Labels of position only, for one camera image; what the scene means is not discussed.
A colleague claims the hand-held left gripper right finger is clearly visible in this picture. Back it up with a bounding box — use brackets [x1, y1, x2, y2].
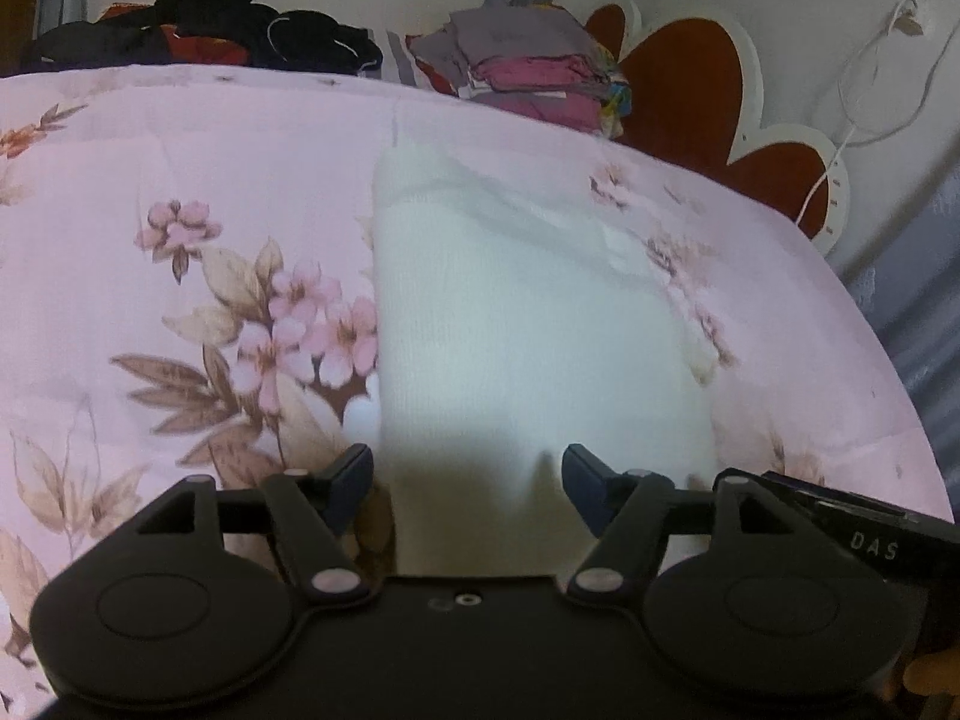
[562, 444, 807, 601]

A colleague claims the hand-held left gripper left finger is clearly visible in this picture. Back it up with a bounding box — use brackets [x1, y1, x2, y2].
[135, 444, 374, 601]

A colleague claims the white towel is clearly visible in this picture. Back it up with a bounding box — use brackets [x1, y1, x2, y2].
[360, 142, 721, 578]

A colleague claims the stack of folded clothes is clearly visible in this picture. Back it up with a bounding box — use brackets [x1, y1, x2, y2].
[405, 4, 632, 140]

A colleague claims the pile of dark clothes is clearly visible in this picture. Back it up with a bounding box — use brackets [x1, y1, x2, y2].
[22, 0, 385, 77]

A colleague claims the grey patterned cloth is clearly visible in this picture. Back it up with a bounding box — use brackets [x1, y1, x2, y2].
[825, 157, 960, 526]

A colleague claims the pink floral bedsheet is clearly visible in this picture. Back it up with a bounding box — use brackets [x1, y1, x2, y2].
[0, 64, 957, 720]

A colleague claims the heart-shaped brown headboard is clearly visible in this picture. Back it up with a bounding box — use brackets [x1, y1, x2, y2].
[585, 0, 852, 256]

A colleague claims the striped cloth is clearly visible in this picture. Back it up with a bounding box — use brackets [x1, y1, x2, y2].
[381, 28, 455, 97]

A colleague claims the red orange garment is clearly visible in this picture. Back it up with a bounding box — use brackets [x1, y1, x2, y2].
[166, 31, 250, 67]

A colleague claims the brown wooden door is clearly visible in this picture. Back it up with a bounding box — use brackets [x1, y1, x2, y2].
[0, 0, 47, 77]

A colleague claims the white cable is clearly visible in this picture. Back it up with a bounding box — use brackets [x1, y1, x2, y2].
[795, 0, 942, 226]

